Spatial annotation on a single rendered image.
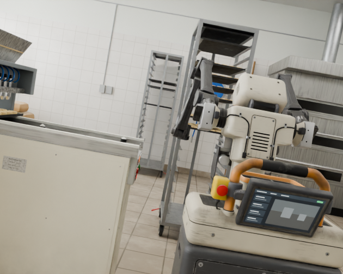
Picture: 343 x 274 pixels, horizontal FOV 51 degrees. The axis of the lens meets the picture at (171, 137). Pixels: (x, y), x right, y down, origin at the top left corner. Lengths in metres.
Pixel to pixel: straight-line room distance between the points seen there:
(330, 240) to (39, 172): 1.26
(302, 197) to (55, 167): 1.12
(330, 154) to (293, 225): 4.16
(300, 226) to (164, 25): 5.18
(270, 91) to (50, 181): 1.08
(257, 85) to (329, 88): 3.75
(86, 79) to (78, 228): 4.59
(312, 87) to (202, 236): 4.21
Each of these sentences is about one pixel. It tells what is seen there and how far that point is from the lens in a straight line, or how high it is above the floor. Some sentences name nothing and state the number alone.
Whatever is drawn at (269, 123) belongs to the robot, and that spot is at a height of 1.12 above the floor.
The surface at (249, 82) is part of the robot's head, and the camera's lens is 1.58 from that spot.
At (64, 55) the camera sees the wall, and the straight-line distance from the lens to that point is 6.36.
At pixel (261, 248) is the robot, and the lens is 1.24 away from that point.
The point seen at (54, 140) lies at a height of 0.85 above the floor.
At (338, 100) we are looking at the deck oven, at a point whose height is 1.58.
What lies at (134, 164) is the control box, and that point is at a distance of 1.74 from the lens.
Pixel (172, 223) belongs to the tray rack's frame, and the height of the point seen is 0.15.
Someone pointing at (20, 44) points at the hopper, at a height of 1.29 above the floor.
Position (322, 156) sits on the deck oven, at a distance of 5.31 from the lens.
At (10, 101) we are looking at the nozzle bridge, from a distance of 2.35.
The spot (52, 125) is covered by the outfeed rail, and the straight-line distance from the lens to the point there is 2.07.
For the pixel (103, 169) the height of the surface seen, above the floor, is 0.76.
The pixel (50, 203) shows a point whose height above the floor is 0.55.
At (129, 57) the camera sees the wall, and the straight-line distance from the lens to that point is 6.08.
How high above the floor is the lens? 1.13
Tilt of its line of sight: 5 degrees down
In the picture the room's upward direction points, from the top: 11 degrees clockwise
